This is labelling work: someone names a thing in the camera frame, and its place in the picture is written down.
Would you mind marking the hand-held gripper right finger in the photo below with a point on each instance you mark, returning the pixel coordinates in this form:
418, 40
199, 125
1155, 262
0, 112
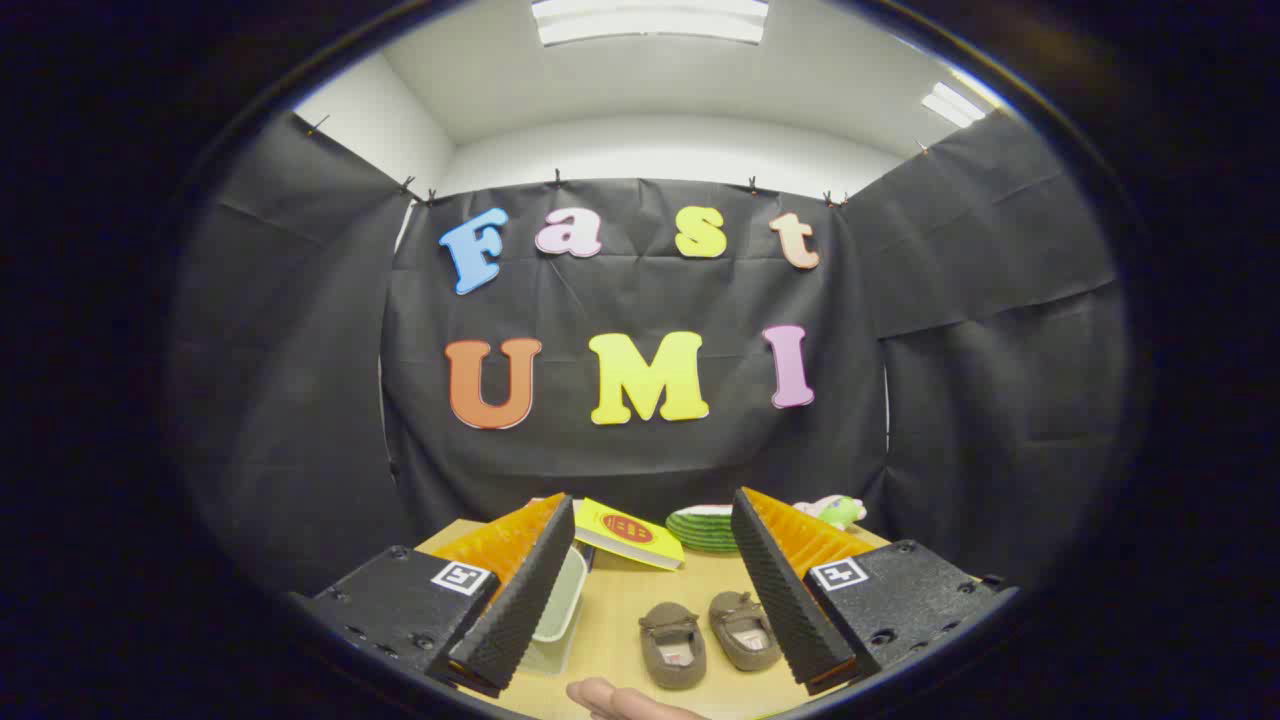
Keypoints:
785, 600

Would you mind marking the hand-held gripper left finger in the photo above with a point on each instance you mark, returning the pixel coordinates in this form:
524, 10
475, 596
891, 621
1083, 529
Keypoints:
520, 600

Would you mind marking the beige fabric box lid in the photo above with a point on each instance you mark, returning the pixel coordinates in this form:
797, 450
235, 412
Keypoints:
562, 600

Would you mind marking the brown fuzzy shoe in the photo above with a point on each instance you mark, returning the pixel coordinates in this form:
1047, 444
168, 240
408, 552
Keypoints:
672, 640
740, 625

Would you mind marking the blue cover book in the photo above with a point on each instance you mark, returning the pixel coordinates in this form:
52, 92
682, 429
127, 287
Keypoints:
586, 558

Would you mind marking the pink and green plush toy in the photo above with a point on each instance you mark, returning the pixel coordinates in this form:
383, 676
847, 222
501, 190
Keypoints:
835, 512

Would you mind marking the watermelon slice plush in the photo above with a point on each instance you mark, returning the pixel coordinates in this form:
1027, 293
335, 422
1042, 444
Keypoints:
705, 530

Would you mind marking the yellow book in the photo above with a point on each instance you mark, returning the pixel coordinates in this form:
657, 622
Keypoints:
630, 530

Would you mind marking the small ceiling light panel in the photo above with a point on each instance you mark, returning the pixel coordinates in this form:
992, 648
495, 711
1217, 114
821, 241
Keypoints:
952, 105

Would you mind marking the large ceiling light panel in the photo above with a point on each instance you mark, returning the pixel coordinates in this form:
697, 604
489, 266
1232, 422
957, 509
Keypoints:
650, 20

